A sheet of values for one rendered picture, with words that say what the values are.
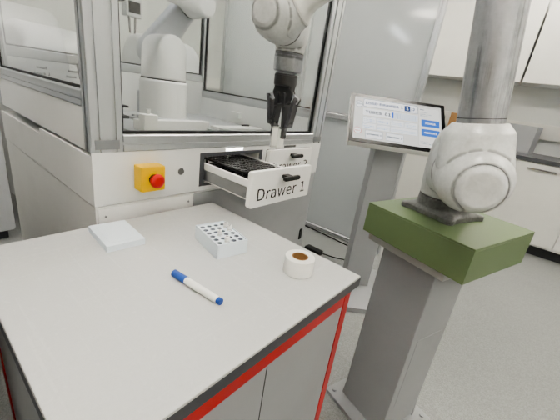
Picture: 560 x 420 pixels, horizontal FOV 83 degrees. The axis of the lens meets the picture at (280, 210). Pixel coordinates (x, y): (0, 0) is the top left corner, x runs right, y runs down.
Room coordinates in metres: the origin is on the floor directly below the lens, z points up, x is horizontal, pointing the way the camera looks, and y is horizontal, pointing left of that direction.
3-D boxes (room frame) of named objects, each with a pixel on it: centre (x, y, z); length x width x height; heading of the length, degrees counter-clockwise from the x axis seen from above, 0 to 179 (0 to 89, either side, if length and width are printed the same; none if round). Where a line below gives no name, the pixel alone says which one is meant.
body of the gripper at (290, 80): (1.10, 0.04, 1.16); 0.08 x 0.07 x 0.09; 52
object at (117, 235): (0.69, 0.39, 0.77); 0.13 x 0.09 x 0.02; 48
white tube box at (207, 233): (0.73, 0.14, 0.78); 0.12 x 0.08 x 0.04; 41
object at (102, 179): (1.46, 0.54, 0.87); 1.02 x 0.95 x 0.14; 142
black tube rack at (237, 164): (1.11, 0.17, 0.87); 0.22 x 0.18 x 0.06; 52
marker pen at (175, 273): (0.53, 0.14, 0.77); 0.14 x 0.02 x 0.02; 58
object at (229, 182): (1.12, 0.17, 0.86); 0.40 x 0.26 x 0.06; 52
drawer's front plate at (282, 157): (1.37, -0.01, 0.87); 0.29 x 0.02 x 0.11; 142
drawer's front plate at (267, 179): (0.99, 0.01, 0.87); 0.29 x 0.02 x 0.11; 142
